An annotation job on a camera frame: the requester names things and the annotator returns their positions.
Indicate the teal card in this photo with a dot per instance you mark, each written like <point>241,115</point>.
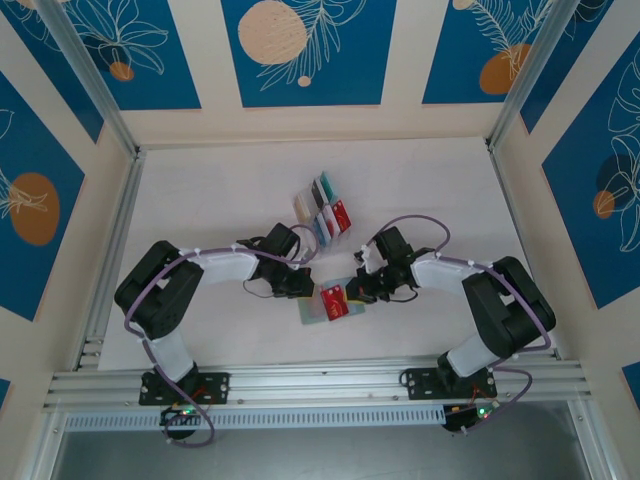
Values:
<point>330,185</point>

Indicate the aluminium table side rail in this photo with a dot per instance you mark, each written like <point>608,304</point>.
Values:
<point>117,240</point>
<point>525,250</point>

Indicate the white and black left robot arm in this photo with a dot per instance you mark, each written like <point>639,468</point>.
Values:
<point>225,267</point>

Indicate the green card holder wallet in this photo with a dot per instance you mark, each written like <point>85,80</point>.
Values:
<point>307,312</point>

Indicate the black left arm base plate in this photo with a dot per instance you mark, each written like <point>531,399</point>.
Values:
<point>220,387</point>

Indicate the long aluminium mounting rail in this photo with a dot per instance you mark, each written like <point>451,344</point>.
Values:
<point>325,385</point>

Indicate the blue card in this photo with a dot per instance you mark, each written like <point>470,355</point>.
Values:
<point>320,227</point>

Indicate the beige card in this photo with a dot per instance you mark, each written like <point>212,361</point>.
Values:
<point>301,207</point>

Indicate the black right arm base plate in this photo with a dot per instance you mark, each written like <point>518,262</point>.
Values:
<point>417,382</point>

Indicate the black card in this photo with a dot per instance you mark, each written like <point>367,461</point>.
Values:
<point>317,192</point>

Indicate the clear acrylic card stand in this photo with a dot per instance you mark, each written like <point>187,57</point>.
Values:
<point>330,240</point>

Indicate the aluminium frame post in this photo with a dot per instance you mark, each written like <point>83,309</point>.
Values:
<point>90,75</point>
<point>527,75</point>

